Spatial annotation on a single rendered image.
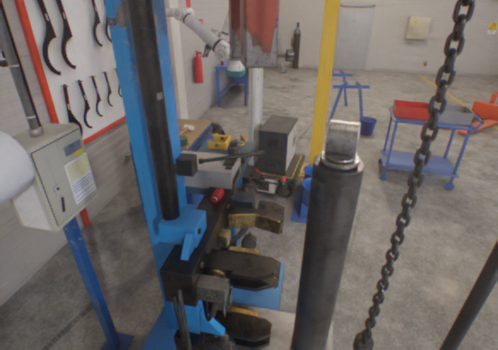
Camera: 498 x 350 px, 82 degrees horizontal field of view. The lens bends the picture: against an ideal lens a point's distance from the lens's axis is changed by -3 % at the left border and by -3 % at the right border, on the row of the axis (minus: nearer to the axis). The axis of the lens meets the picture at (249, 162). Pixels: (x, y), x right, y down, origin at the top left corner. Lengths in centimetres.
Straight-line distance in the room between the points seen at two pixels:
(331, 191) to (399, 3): 1114
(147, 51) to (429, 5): 1168
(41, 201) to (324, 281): 134
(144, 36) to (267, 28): 43
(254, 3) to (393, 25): 1131
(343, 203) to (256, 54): 71
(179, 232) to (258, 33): 91
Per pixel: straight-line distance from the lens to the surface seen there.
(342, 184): 126
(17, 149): 136
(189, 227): 139
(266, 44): 98
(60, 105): 319
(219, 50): 304
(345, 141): 121
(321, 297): 171
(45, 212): 154
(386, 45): 1221
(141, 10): 115
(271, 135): 332
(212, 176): 181
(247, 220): 176
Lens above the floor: 206
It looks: 28 degrees down
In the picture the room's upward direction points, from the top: straight up
